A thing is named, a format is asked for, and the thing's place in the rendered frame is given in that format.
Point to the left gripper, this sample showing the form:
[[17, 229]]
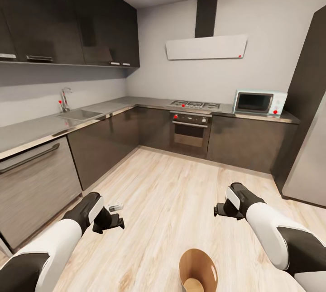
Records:
[[110, 221]]

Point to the range hood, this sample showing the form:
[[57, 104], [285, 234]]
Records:
[[205, 44]]

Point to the trash can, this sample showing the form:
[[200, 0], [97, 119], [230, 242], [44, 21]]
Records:
[[195, 272]]

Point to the microwave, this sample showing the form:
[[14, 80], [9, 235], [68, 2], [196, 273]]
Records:
[[260, 101]]

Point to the dishwasher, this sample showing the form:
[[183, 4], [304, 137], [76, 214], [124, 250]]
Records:
[[35, 186]]

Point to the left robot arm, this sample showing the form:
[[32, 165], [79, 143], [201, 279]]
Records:
[[38, 266]]

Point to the drop in sink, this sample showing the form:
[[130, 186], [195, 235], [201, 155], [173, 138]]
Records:
[[88, 112]]

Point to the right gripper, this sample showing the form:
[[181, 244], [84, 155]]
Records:
[[223, 210]]

